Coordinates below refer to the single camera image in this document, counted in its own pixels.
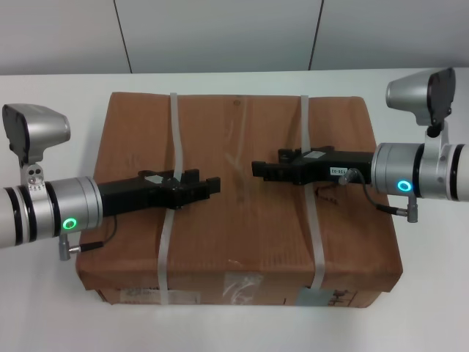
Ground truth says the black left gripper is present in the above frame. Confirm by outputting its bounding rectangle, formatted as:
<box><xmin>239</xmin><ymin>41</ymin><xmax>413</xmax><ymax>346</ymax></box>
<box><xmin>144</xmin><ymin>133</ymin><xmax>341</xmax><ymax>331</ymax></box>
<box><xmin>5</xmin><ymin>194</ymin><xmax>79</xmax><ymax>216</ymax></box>
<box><xmin>98</xmin><ymin>168</ymin><xmax>222</xmax><ymax>220</ymax></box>

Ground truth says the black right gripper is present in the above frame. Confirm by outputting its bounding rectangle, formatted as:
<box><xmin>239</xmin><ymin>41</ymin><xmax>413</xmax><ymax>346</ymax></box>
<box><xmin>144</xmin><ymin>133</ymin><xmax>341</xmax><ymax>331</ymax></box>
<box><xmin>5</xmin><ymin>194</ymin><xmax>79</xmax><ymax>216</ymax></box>
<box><xmin>251</xmin><ymin>146</ymin><xmax>373</xmax><ymax>186</ymax></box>

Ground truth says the translucent white packing strap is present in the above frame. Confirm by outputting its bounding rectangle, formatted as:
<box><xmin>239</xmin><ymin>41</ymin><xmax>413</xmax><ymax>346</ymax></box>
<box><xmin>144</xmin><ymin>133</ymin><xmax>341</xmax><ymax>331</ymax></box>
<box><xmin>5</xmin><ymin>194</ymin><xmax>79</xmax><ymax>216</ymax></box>
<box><xmin>157</xmin><ymin>92</ymin><xmax>186</xmax><ymax>305</ymax></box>
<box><xmin>300</xmin><ymin>94</ymin><xmax>327</xmax><ymax>293</ymax></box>

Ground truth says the brown cardboard box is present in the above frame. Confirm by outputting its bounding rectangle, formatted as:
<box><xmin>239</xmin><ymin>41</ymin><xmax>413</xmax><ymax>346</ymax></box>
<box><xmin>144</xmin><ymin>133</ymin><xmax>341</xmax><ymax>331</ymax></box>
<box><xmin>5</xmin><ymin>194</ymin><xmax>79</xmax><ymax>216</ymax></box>
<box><xmin>75</xmin><ymin>90</ymin><xmax>405</xmax><ymax>307</ymax></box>

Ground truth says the right gripper cable with plugs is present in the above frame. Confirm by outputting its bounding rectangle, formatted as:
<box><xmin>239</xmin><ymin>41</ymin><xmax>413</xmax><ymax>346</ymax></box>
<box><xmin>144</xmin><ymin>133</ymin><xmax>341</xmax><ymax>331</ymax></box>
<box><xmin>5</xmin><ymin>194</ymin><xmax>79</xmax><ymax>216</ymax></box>
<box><xmin>339</xmin><ymin>167</ymin><xmax>419</xmax><ymax>224</ymax></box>

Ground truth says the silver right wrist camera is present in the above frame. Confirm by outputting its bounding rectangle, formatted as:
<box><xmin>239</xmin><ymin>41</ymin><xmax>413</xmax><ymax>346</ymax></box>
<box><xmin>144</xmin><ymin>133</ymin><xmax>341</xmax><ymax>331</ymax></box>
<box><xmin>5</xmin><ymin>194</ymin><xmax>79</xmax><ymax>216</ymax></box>
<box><xmin>385</xmin><ymin>67</ymin><xmax>457</xmax><ymax>147</ymax></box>

